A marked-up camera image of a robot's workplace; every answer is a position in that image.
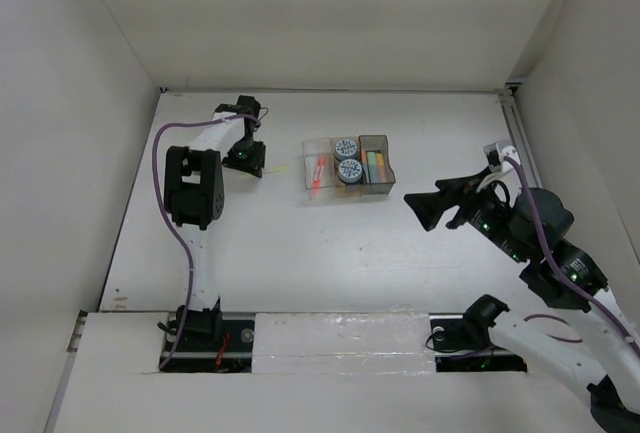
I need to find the orange cap highlighter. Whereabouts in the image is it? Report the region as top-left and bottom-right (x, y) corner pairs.
(376, 153), (388, 183)

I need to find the red slim pen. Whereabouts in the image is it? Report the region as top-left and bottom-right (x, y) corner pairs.
(312, 154), (327, 196)

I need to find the pink slim pen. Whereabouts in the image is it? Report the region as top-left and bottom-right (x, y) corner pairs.
(312, 155), (325, 189)

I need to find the clear plastic bin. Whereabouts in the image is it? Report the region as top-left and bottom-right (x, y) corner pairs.
(302, 138), (335, 206)

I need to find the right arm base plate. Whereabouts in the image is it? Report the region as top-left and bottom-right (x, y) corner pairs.
(425, 314), (528, 373)

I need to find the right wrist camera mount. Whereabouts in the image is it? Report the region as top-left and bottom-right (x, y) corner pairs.
(484, 139), (521, 178)

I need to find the blue cleaning gel jar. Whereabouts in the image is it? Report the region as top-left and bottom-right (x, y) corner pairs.
(337, 158), (364, 185)

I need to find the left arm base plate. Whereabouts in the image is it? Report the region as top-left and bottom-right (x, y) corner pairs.
(159, 317), (255, 374)

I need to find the smoky grey plastic bin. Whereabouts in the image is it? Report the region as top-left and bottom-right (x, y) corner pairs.
(358, 135), (396, 195)

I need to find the aluminium rail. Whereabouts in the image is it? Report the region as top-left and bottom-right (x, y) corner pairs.
(497, 83), (542, 187)

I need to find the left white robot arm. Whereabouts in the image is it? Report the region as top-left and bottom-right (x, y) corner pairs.
(152, 95), (266, 350)

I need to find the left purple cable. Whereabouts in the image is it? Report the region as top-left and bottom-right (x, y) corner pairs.
(152, 105), (269, 372)

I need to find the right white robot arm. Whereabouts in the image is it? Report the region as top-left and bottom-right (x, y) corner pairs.
(404, 168), (639, 432)

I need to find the yellow-orange cap highlighter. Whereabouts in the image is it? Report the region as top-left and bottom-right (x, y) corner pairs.
(367, 151), (379, 183)

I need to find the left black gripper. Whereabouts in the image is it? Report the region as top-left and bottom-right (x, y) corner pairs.
(223, 136), (266, 177)

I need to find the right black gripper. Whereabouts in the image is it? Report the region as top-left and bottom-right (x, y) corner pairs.
(403, 164), (529, 262)

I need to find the green cap highlighter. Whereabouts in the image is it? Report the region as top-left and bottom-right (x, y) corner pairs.
(360, 150), (370, 184)

